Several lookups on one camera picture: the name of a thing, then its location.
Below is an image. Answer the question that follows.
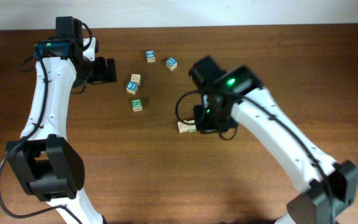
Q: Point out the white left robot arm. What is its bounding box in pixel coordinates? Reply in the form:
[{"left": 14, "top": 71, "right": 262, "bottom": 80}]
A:
[{"left": 3, "top": 16, "right": 117, "bottom": 223}]

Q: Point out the wooden block blue letter D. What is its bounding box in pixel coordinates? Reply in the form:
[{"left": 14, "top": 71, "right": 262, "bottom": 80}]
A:
[{"left": 166, "top": 57, "right": 178, "bottom": 71}]

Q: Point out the wooden block with dog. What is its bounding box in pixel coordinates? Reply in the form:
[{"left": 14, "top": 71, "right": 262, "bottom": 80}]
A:
[{"left": 131, "top": 73, "right": 142, "bottom": 85}]

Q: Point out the wooden block blue letter T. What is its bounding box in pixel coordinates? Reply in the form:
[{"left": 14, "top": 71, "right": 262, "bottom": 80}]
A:
[{"left": 126, "top": 82, "right": 139, "bottom": 95}]

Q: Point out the wooden block green letter B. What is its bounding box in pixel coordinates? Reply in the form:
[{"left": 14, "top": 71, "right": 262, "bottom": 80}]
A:
[{"left": 131, "top": 99, "right": 142, "bottom": 111}]

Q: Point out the wooden block number 5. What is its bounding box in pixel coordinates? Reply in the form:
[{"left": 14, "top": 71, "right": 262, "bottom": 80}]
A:
[{"left": 187, "top": 120, "right": 197, "bottom": 133}]

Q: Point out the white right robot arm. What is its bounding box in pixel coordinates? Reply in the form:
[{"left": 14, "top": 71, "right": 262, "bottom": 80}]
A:
[{"left": 189, "top": 56, "right": 358, "bottom": 223}]

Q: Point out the wooden block blue letter Z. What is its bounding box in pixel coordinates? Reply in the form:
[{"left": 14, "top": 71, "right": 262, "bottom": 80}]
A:
[{"left": 145, "top": 50, "right": 155, "bottom": 63}]

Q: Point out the wooden block with elephant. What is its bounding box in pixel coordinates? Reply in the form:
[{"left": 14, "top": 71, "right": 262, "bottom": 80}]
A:
[{"left": 177, "top": 121, "right": 189, "bottom": 133}]

